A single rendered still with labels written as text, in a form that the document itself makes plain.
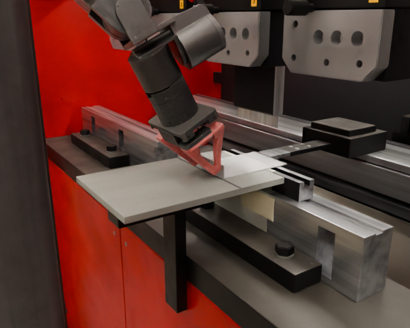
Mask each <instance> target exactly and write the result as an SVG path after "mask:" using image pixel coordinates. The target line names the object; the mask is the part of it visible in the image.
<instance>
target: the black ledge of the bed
mask: <svg viewBox="0 0 410 328"><path fill-rule="evenodd" d="M46 147H47V153H48V158H49V159H50V160H52V162H54V164H56V165H57V166H58V167H59V168H60V169H62V170H63V171H64V172H65V173H66V174H67V175H68V176H69V177H70V178H72V179H73V180H74V181H75V182H76V176H82V175H86V174H93V173H97V172H103V171H109V170H114V169H120V168H124V167H130V166H131V165H128V166H124V167H117V168H113V169H110V168H109V167H107V166H105V165H104V164H103V163H101V162H99V161H98V160H97V159H95V158H93V157H92V156H91V155H89V154H88V153H86V152H85V151H83V150H82V149H80V148H79V147H77V146H76V145H75V144H73V143H72V140H71V135H65V136H60V137H51V138H46ZM127 227H128V228H129V229H130V230H131V231H132V232H133V233H134V234H136V235H137V236H138V237H139V238H141V239H142V240H143V241H144V242H145V243H146V244H147V245H148V246H149V247H150V248H152V249H153V250H154V251H155V252H156V253H158V255H160V257H162V258H163V259H164V242H163V218H159V219H154V220H151V221H147V222H143V223H139V224H136V225H131V226H127ZM186 265H187V280H188V281H189V282H190V283H191V284H193V285H194V286H195V287H196V288H197V289H199V290H200V291H201V292H202V293H203V294H204V295H205V296H206V297H207V298H209V299H210V300H211V301H212V302H213V303H215V304H216V305H217V306H218V307H219V308H220V309H221V310H222V311H223V312H225V313H226V314H227V315H228V316H229V317H231V318H232V319H233V320H234V321H235V322H236V323H237V324H238V325H239V326H241V327H242V328H410V289H409V288H406V287H405V286H403V285H401V284H399V283H397V282H395V281H393V280H391V279H389V278H388V277H387V278H386V283H385V289H383V290H381V291H379V292H377V293H375V294H373V295H371V296H369V297H367V298H365V299H363V300H361V301H359V302H355V301H353V300H352V299H350V298H348V297H346V296H345V295H344V294H342V293H340V292H338V291H337V290H335V289H334V288H332V287H330V286H328V285H327V284H326V283H324V282H322V281H320V282H319V283H317V284H315V285H312V286H310V287H308V288H305V289H304V290H301V291H299V292H296V293H292V292H291V291H289V290H287V289H286V288H285V287H283V286H282V285H280V284H279V283H277V282H276V281H274V280H273V279H271V278H270V277H268V276H267V275H266V274H264V273H262V272H261V271H260V270H258V269H256V268H255V267H254V266H252V265H251V264H250V263H248V262H246V261H245V260H244V259H242V258H240V257H239V256H238V255H236V254H235V253H233V252H232V251H230V250H229V249H227V248H226V247H224V246H223V245H221V244H220V243H219V242H217V241H215V240H214V239H213V238H211V237H209V236H208V235H207V234H205V233H204V232H203V231H201V230H199V229H198V228H197V227H195V226H193V225H192V224H191V223H189V222H188V221H186Z"/></svg>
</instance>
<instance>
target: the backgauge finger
mask: <svg viewBox="0 0 410 328"><path fill-rule="evenodd" d="M386 141H387V131H383V130H378V129H376V125H373V124H367V123H364V122H358V121H354V120H349V119H346V118H340V117H335V118H328V119H323V120H316V121H312V122H311V126H305V127H303V136H302V143H299V144H293V145H289V146H283V147H279V148H273V149H269V150H264V151H260V152H258V153H259V154H262V155H265V156H267V157H271V158H273V159H280V158H284V157H290V156H295V155H299V154H304V153H308V152H313V151H317V150H322V151H325V152H328V153H331V154H335V155H338V156H342V157H345V158H348V159H349V158H352V157H357V156H362V155H365V154H370V153H373V152H378V151H381V150H385V147H386Z"/></svg>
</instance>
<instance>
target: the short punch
mask: <svg viewBox="0 0 410 328"><path fill-rule="evenodd" d="M284 76H285V66H272V67H264V66H255V67H246V66H237V65H234V105H235V106H236V107H238V117H239V118H243V119H245V120H250V121H253V122H257V123H259V124H263V125H267V126H271V127H274V128H278V117H279V115H281V114H282V112H283V100H284Z"/></svg>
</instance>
